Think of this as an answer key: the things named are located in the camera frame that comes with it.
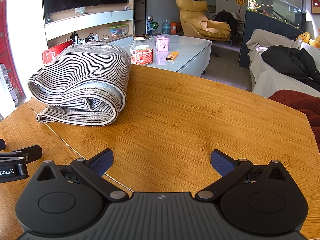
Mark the blue water bottle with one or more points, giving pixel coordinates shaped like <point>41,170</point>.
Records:
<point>166,27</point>

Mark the fish tank on dark cabinet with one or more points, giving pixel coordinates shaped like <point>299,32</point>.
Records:
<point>262,30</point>

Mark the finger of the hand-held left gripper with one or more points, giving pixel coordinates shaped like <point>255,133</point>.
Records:
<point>31,152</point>
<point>2,145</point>

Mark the pink and yellow plush toy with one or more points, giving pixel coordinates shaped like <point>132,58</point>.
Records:
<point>315,42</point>

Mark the glass jar red label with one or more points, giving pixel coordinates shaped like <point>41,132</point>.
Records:
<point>142,52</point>

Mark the black jacket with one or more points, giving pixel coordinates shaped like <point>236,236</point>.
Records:
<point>290,62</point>

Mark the orange packet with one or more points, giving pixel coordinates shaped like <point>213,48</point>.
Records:
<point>172,56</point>

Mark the grey coffee table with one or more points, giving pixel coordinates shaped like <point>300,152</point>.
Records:
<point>190,50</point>

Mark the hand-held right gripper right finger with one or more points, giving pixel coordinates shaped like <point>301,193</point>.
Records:
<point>221,162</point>

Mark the pink box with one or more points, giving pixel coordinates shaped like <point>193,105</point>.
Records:
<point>162,44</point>

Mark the dark chair with jacket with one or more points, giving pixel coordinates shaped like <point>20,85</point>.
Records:
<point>225,22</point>

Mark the orange box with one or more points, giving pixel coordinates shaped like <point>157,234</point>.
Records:
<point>175,28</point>

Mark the green ball toy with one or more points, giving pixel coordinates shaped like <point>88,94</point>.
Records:
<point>153,26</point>

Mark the yellow armchair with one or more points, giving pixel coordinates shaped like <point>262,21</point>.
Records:
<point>197,20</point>

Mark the green lidded plastic container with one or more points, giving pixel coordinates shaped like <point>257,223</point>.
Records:
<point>119,30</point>

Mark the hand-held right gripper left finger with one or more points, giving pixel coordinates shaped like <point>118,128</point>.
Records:
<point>102,163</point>

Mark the wooden tv cabinet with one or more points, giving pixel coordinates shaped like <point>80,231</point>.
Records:
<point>82,22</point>

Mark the red stool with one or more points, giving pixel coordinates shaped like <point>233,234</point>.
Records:
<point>53,52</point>

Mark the grey striped knit sweater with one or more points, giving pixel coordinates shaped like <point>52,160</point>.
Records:
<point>87,70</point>

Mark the red hanging ornament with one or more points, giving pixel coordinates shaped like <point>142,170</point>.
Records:
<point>240,1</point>

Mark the sofa with beige cover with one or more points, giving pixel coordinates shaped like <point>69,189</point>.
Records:
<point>265,82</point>

